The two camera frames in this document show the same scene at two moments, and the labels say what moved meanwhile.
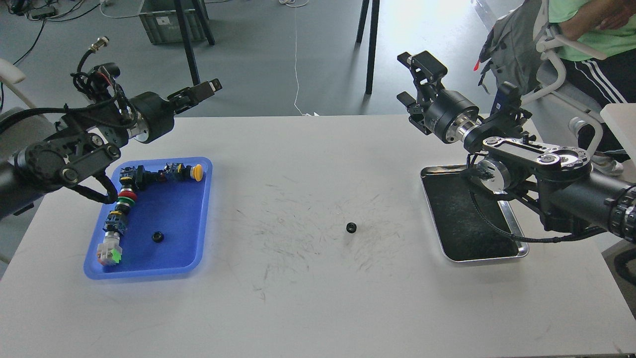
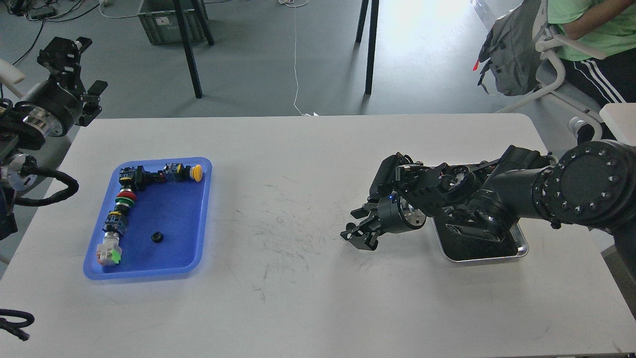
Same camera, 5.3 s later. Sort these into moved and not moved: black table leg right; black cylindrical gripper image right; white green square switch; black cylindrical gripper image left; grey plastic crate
Moved: black cylindrical gripper image right; black cylindrical gripper image left
Not moved: grey plastic crate; black table leg right; white green square switch
